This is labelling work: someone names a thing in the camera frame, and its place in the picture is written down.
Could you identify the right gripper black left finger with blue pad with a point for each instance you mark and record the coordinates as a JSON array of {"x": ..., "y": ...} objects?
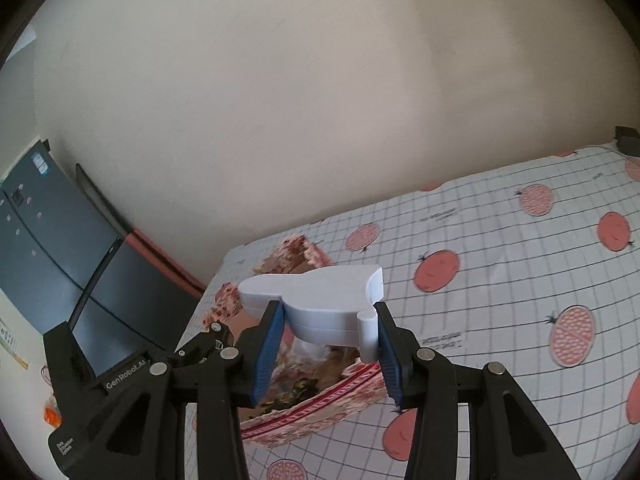
[{"x": 251, "y": 363}]

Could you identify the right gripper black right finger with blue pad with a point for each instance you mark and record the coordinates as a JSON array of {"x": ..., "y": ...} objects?
[{"x": 509, "y": 438}]

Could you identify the brown furry item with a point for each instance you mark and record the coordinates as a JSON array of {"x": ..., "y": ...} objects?
[{"x": 295, "y": 381}]

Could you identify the crumpled white paper ball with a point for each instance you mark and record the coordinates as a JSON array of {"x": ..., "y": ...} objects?
[{"x": 306, "y": 351}]

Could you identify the floral cardboard box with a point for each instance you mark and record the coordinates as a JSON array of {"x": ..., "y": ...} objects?
[{"x": 362, "y": 386}]

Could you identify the pink folded board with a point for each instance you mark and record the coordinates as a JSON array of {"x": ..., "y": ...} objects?
[{"x": 165, "y": 264}]

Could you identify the dark blue refrigerator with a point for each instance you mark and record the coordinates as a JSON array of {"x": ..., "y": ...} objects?
[{"x": 64, "y": 259}]

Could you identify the black power adapter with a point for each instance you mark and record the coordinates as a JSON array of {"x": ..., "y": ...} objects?
[{"x": 627, "y": 140}]

